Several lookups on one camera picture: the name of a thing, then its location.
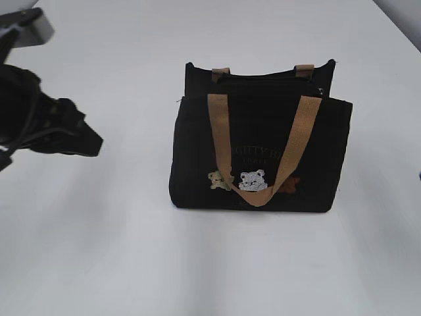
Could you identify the black canvas tote bag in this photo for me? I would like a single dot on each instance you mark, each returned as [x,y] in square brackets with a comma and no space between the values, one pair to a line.
[273,142]

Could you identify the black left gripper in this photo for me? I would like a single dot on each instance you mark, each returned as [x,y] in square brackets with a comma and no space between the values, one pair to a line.
[29,117]

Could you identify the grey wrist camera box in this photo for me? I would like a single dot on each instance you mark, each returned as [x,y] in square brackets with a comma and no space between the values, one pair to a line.
[26,28]

